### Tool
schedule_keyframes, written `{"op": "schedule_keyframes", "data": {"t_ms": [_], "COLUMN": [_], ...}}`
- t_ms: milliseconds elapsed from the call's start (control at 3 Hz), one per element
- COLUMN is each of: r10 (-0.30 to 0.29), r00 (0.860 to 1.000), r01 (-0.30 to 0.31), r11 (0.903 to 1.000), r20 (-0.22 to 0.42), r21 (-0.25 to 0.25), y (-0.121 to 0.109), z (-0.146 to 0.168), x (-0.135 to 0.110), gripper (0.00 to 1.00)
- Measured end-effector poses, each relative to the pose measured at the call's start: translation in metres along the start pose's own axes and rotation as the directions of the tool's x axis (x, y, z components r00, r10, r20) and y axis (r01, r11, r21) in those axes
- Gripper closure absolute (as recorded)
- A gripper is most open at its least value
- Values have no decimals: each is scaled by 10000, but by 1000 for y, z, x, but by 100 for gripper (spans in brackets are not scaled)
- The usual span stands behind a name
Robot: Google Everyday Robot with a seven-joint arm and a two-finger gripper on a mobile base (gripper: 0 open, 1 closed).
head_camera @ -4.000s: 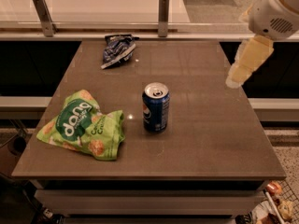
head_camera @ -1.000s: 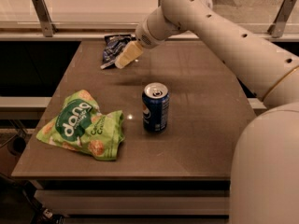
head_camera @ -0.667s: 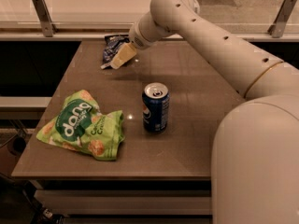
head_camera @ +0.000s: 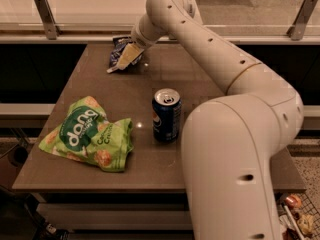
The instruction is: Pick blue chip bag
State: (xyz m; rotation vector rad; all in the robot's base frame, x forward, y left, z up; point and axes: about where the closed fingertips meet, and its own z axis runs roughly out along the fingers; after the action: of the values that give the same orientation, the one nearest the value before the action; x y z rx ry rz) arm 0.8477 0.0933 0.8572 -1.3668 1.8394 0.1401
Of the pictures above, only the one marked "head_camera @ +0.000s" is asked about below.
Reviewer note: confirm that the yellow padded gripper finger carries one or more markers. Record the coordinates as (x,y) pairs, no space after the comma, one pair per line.
(129,54)

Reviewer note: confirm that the metal railing bracket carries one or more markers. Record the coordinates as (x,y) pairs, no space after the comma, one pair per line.
(297,29)
(50,28)

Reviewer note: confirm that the green chip bag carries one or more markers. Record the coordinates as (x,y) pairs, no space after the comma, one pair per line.
(87,136)

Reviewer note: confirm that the blue chip bag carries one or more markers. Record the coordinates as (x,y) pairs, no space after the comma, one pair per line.
(119,44)

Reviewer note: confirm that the blue Pepsi soda can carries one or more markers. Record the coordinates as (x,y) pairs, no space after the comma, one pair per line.
(166,106)

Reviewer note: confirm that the wire basket with snacks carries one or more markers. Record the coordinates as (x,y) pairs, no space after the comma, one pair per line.
(299,218)

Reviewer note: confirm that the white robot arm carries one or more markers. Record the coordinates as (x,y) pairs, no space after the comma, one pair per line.
(227,142)

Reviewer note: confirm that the right metal railing bracket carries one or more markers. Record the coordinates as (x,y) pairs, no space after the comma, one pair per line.
(297,29)

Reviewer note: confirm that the left metal railing bracket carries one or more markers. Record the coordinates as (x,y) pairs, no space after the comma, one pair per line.
(50,28)

